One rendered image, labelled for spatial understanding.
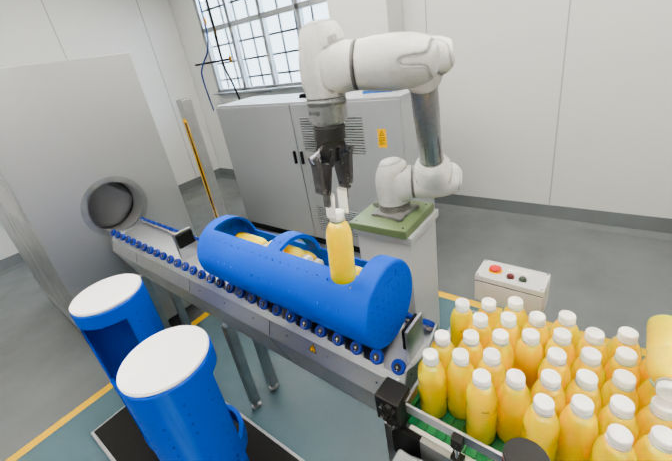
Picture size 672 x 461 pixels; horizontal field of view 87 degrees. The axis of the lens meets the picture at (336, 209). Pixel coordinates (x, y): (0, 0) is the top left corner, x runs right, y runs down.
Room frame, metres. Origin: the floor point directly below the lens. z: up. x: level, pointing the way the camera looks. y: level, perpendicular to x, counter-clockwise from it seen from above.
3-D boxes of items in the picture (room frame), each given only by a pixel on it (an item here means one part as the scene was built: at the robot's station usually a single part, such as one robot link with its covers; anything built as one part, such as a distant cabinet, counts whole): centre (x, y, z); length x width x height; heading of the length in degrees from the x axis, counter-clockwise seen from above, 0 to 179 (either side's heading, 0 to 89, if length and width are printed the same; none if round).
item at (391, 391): (0.65, -0.07, 0.95); 0.10 x 0.07 x 0.10; 138
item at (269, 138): (3.42, 0.09, 0.72); 2.15 x 0.54 x 1.45; 50
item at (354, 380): (1.53, 0.61, 0.79); 2.17 x 0.29 x 0.34; 48
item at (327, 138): (0.83, -0.01, 1.63); 0.08 x 0.07 x 0.09; 131
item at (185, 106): (2.07, 0.72, 0.85); 0.06 x 0.06 x 1.70; 48
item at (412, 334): (0.83, -0.17, 0.99); 0.10 x 0.02 x 0.12; 138
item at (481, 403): (0.57, -0.27, 1.00); 0.07 x 0.07 x 0.19
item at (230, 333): (1.48, 0.66, 0.31); 0.06 x 0.06 x 0.63; 48
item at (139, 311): (1.32, 1.03, 0.59); 0.28 x 0.28 x 0.88
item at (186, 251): (1.72, 0.82, 1.00); 0.10 x 0.04 x 0.15; 138
